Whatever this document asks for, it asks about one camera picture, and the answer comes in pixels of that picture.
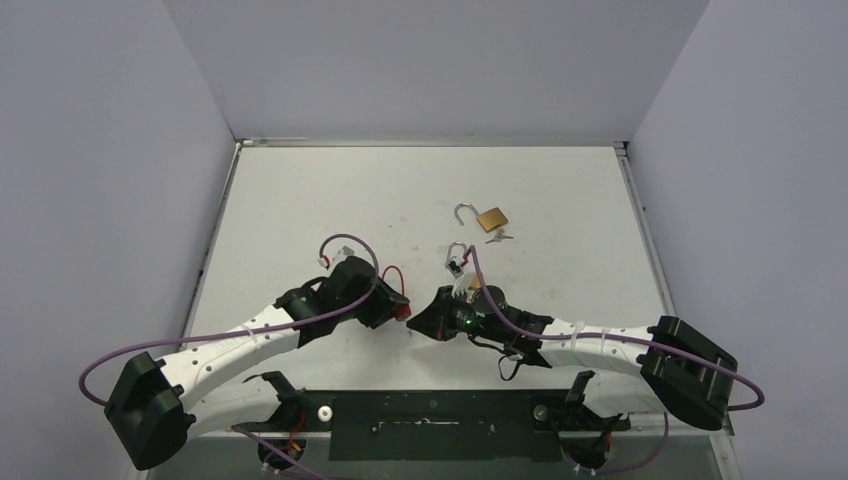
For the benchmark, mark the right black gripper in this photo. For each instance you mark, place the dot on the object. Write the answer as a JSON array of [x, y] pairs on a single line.
[[436, 316]]

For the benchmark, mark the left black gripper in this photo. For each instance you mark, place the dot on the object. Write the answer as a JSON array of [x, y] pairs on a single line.
[[385, 302]]

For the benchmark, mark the red cable padlock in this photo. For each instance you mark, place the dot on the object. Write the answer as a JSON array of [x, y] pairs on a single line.
[[394, 277]]

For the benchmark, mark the silver keys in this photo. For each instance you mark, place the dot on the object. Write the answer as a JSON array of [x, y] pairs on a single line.
[[500, 235]]

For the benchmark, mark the large brass padlock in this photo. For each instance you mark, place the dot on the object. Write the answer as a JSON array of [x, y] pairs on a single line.
[[489, 220]]

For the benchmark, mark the long-shackle brass padlock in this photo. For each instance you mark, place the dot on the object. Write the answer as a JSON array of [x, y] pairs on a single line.
[[458, 249]]

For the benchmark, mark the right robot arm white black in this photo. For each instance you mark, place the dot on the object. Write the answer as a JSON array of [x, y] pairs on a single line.
[[667, 367]]

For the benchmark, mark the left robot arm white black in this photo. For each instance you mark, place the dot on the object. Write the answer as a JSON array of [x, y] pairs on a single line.
[[157, 405]]

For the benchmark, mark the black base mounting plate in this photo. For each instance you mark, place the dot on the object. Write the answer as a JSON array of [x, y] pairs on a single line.
[[515, 423]]

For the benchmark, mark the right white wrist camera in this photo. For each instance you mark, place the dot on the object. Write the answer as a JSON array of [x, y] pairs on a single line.
[[465, 282]]

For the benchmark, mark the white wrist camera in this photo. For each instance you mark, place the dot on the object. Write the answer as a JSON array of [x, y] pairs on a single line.
[[465, 282], [327, 262]]

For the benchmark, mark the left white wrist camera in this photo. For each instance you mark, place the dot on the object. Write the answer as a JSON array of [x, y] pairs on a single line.
[[327, 262]]

